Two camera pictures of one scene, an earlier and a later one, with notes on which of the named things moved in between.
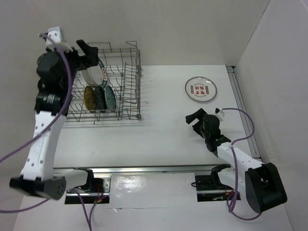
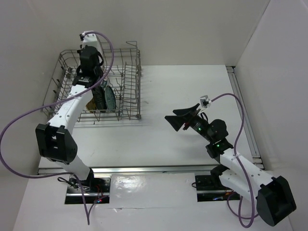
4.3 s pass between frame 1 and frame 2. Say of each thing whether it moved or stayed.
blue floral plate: stayed
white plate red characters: moved
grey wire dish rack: stayed
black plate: stayed
